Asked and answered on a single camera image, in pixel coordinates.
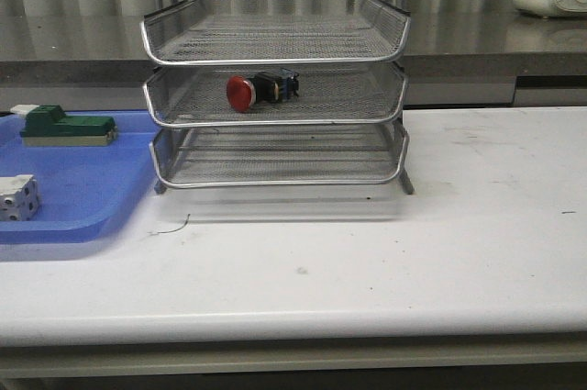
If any green terminal block component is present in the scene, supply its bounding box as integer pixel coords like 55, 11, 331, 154
10, 105, 118, 147

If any blue plastic tray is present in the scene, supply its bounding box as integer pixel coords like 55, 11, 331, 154
1, 110, 158, 244

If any white electrical block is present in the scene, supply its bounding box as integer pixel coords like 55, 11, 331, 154
1, 174, 40, 221

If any thin wire scrap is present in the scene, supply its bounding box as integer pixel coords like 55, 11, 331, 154
148, 214, 191, 236

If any red emergency stop button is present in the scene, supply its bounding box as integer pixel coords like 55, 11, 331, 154
226, 68, 300, 113

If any steel back counter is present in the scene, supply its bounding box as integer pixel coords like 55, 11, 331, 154
1, 13, 586, 110

